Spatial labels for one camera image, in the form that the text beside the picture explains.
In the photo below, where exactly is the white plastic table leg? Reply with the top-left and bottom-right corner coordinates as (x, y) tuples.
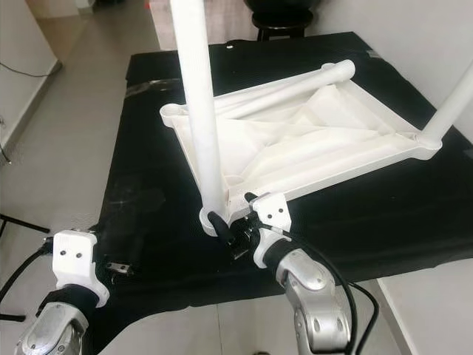
(169, 0), (226, 215)
(418, 63), (473, 145)
(229, 61), (355, 118)
(214, 74), (326, 119)

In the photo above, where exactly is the clear tape patch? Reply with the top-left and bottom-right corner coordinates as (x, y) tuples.
(111, 185), (167, 223)

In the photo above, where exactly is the white plastic table top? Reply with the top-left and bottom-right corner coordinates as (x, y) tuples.
(159, 61), (444, 237)

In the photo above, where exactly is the black folding chair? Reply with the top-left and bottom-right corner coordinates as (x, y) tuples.
(0, 214), (51, 322)

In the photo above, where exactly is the grey tape strip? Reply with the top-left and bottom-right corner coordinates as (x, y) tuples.
(127, 78), (174, 95)

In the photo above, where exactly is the black wooden stool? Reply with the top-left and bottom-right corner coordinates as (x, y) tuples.
(253, 11), (311, 41)

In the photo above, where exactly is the pink patterned cloth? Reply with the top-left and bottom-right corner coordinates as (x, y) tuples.
(150, 0), (259, 51)

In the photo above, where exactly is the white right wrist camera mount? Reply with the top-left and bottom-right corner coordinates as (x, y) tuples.
(251, 192), (293, 268)

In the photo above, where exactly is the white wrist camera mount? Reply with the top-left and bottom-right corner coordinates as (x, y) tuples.
(53, 229), (110, 308)
(251, 192), (293, 268)

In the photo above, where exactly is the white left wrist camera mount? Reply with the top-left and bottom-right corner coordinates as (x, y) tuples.
(53, 229), (110, 308)

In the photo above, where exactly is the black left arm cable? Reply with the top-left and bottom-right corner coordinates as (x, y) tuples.
(0, 244), (56, 304)

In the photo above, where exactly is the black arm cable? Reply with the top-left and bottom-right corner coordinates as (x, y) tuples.
(266, 226), (378, 355)
(0, 244), (56, 304)

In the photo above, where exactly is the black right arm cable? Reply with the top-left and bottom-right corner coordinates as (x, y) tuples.
(266, 226), (378, 355)

